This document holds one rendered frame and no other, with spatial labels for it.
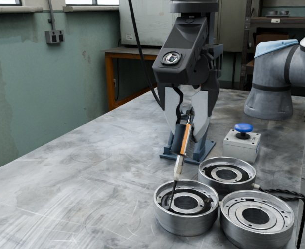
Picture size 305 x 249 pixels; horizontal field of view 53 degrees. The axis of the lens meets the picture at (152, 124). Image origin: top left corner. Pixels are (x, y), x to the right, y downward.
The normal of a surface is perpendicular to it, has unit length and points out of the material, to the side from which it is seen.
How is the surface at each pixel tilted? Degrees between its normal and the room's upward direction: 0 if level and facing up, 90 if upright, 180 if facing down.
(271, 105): 73
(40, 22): 90
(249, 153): 90
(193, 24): 32
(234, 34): 90
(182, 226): 90
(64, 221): 0
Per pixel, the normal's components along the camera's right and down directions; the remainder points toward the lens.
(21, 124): 0.90, 0.14
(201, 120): -0.44, 0.33
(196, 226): 0.18, 0.35
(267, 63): -0.73, 0.25
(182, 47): -0.23, -0.62
